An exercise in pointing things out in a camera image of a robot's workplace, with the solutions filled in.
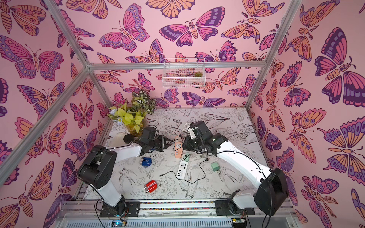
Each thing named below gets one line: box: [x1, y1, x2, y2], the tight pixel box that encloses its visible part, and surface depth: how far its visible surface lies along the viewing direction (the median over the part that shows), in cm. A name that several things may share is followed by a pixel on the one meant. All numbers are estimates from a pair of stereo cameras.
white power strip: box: [176, 160, 189, 180], surface depth 87 cm
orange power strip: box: [174, 134, 183, 159], surface depth 94 cm
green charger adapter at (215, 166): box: [211, 161, 221, 172], surface depth 89 cm
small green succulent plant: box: [192, 71, 203, 77], surface depth 94 cm
